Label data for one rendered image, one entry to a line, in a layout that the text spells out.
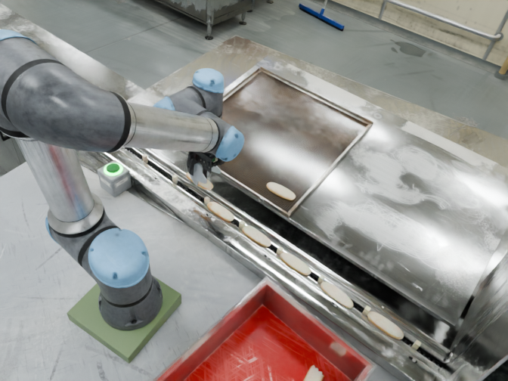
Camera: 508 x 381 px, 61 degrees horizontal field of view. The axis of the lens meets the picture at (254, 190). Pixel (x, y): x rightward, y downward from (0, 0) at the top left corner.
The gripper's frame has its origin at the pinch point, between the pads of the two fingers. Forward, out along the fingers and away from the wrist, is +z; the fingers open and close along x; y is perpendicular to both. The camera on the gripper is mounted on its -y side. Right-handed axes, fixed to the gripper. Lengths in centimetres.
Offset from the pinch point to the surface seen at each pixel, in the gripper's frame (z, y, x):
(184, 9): 76, -213, 202
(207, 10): 67, -185, 202
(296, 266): 7.7, 37.8, -0.9
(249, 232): 7.8, 20.8, -0.6
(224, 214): 7.9, 10.7, -0.5
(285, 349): 11, 49, -21
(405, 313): 12, 67, 10
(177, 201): 7.6, -2.8, -6.8
